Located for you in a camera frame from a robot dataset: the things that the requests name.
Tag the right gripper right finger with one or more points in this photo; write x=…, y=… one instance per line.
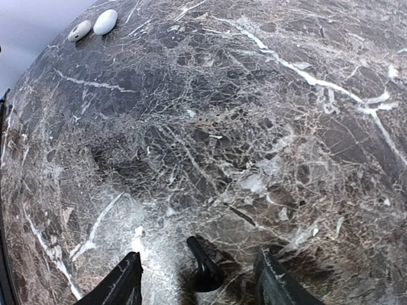
x=274, y=285

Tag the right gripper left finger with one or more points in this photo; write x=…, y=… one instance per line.
x=121, y=286

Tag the small black eartip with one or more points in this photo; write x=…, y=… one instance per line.
x=208, y=276

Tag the white earbud charging case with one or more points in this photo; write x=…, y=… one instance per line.
x=105, y=22

